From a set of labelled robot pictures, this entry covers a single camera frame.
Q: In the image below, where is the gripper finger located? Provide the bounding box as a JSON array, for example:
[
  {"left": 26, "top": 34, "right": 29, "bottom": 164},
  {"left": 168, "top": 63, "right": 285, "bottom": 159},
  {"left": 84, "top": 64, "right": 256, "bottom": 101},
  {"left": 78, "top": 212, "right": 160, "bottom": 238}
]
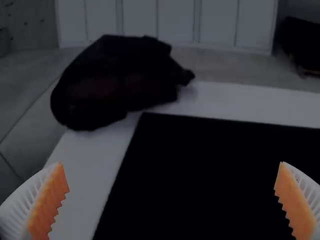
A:
[
  {"left": 0, "top": 161, "right": 72, "bottom": 240},
  {"left": 273, "top": 161, "right": 320, "bottom": 240}
]

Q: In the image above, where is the black mat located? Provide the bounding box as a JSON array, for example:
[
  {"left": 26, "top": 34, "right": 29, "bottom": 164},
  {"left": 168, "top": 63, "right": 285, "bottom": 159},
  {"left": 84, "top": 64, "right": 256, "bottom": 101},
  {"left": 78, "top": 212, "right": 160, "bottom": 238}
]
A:
[{"left": 91, "top": 111, "right": 320, "bottom": 240}]

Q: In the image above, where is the black crumpled jacket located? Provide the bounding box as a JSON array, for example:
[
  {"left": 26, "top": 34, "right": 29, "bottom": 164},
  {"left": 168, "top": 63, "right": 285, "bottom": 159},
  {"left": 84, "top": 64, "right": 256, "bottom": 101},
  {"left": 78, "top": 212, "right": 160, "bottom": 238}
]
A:
[{"left": 49, "top": 34, "right": 197, "bottom": 132}]

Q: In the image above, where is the grey cupboard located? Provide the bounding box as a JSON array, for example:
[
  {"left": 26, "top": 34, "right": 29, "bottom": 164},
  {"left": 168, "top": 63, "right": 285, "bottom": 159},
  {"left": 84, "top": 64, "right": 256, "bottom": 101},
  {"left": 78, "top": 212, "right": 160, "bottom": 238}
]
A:
[{"left": 54, "top": 0, "right": 279, "bottom": 56}]

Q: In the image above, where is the black crate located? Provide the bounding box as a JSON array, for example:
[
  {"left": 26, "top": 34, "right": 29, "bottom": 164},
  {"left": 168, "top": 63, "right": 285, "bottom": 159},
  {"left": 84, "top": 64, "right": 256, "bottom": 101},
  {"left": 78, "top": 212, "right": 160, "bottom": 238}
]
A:
[{"left": 284, "top": 15, "right": 320, "bottom": 74}]

